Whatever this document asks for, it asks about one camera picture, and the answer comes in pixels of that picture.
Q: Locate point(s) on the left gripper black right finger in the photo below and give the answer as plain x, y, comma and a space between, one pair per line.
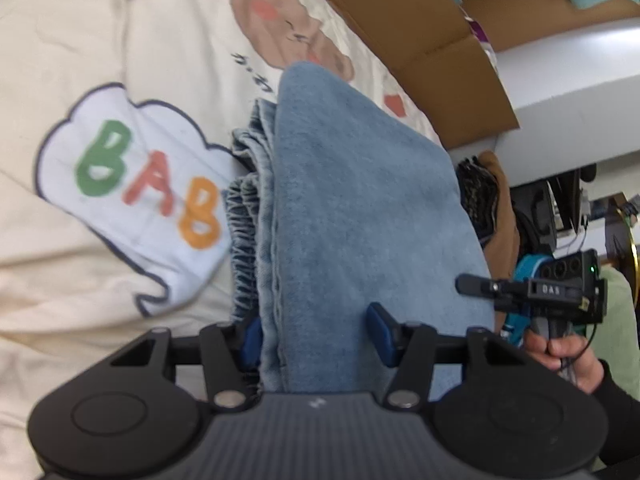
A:
488, 403

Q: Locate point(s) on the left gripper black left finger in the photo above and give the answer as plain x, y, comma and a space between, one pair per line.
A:
144, 407

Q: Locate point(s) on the light blue denim jeans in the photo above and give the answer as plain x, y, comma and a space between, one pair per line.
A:
343, 206

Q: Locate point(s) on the person's right hand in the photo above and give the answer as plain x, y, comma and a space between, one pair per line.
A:
572, 349

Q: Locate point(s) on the brown folded garment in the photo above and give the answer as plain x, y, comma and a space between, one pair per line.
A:
501, 252

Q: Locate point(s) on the dark patterned folded garment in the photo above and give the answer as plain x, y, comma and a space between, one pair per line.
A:
479, 197

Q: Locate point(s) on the brown cardboard sheet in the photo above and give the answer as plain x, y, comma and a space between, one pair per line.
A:
429, 47

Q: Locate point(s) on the cream bear print bedsheet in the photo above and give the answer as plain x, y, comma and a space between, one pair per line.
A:
116, 123

